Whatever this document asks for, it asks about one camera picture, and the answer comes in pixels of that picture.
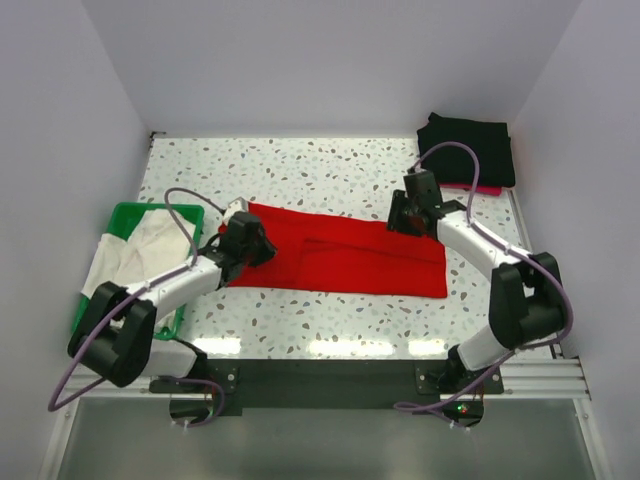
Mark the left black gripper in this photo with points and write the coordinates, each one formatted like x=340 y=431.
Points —
x=268 y=250

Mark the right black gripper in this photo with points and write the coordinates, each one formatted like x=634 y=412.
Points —
x=394 y=221

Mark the red t shirt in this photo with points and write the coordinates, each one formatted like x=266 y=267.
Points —
x=336 y=254

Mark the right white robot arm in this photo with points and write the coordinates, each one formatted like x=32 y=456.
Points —
x=527 y=301

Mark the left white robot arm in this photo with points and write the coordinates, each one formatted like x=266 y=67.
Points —
x=115 y=336

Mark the pink folded t shirt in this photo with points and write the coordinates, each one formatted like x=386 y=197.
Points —
x=492 y=191

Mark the white t shirt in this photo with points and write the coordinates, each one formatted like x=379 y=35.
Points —
x=140 y=245

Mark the black folded t shirt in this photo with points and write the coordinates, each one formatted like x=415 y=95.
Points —
x=455 y=149

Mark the green plastic basket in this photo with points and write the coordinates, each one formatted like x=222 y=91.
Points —
x=130 y=210

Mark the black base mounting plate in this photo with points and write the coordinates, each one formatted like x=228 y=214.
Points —
x=220 y=387

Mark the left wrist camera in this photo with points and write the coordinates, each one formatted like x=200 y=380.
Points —
x=237 y=205

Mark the aluminium frame rail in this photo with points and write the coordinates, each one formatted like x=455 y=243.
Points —
x=526 y=379

